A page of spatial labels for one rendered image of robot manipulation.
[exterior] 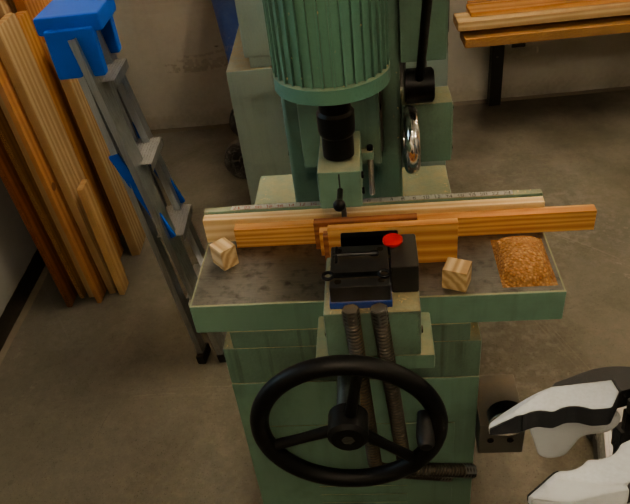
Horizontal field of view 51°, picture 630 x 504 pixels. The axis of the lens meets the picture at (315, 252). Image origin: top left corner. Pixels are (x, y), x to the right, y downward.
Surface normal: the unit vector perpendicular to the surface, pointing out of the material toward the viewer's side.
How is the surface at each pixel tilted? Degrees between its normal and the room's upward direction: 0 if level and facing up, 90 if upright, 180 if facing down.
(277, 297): 0
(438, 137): 90
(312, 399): 90
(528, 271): 27
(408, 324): 90
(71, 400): 0
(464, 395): 90
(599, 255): 0
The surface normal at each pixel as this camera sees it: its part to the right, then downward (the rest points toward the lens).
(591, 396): -0.13, -0.86
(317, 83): -0.24, 0.61
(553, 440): 0.01, 0.55
